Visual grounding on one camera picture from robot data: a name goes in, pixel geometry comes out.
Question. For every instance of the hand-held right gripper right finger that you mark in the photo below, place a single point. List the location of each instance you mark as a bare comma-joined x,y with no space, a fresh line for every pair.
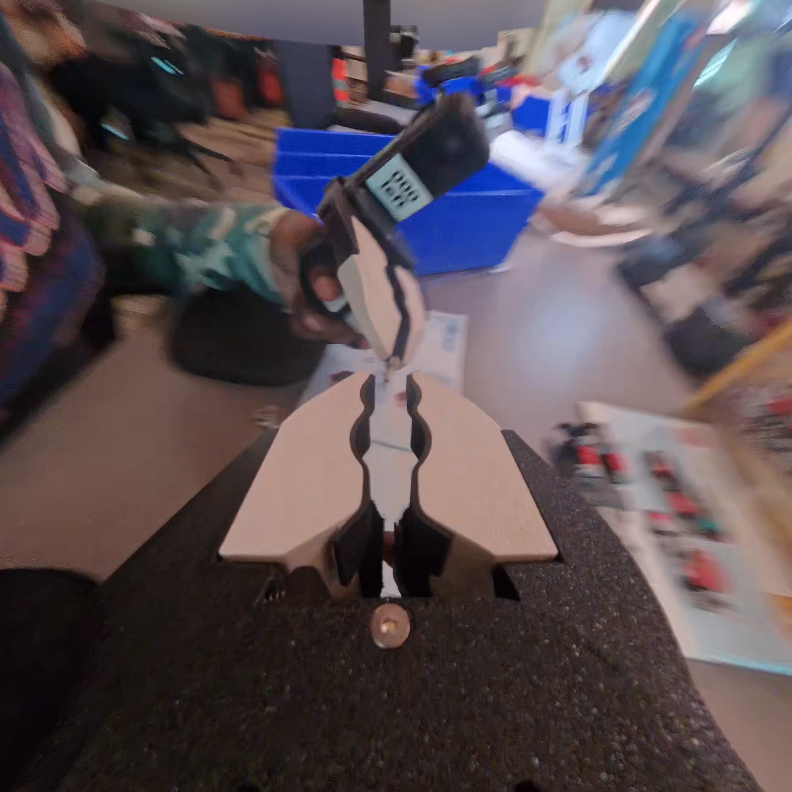
482,495

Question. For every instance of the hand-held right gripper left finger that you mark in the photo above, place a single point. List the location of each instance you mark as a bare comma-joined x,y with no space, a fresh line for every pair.
297,495

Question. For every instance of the small blue plastic bin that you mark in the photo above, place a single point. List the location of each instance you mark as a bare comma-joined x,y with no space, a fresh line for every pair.
538,117

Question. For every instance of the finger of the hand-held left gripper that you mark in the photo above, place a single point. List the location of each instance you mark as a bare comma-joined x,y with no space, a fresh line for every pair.
368,291
417,318

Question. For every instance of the toy brick truck model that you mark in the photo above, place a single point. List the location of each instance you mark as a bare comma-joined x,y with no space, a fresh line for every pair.
588,455

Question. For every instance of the large blue plastic bin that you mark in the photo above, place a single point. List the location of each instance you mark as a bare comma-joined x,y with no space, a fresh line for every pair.
470,223

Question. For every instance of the black mesh cushion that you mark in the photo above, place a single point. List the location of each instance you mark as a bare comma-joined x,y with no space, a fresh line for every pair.
37,649
235,340

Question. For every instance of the car-cover instruction booklet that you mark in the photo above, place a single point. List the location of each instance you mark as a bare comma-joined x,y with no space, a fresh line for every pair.
711,588

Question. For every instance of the step-page instruction booklet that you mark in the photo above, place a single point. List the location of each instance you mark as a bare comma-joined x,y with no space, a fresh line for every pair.
445,346

